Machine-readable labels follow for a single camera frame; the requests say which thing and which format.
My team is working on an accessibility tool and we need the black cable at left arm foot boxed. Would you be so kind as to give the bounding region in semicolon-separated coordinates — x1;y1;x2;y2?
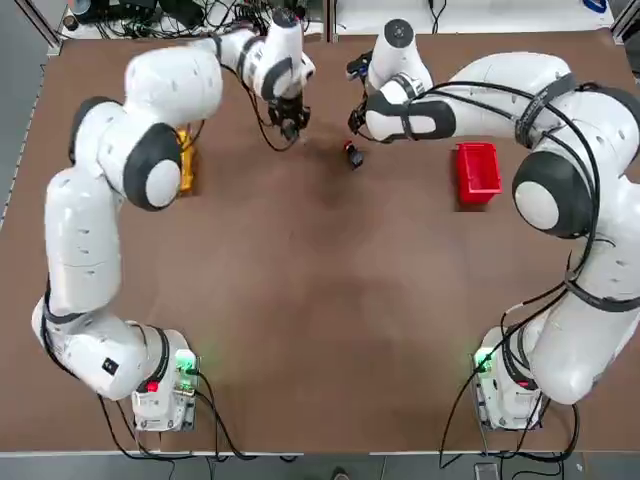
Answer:
192;369;306;461

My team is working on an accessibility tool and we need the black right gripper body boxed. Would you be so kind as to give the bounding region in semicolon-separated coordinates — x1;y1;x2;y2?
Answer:
349;101;370;136

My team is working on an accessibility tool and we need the black equipment on side table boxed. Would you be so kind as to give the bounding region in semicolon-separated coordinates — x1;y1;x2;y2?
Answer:
121;0;162;17

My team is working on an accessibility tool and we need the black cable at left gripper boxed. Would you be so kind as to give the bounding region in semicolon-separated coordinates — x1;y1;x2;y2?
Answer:
234;64;306;151

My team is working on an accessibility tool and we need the black bottle with red cap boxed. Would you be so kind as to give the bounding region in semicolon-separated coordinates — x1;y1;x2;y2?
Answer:
343;140;367;172

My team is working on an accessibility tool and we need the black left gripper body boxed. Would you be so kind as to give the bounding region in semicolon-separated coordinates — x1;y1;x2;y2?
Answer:
266;96;312;126

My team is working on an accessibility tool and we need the black cable at arm foot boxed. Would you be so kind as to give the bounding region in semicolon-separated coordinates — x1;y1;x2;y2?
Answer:
437;359;490;469
192;369;306;461

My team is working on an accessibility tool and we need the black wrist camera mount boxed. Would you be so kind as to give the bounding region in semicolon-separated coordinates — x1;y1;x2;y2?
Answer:
347;49;374;82

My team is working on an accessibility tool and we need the black cable along right arm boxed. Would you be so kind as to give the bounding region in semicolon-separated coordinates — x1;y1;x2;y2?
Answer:
407;74;609;321

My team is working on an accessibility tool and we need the red plastic storage box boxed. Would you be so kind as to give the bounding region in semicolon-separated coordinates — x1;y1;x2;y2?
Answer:
453;141;504;207

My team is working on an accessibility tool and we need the yellow plastic storage box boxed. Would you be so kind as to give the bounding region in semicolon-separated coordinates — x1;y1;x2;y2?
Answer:
173;126;202;197

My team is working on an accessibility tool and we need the black cable at right arm foot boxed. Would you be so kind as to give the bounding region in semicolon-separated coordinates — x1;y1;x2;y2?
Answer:
437;359;490;469

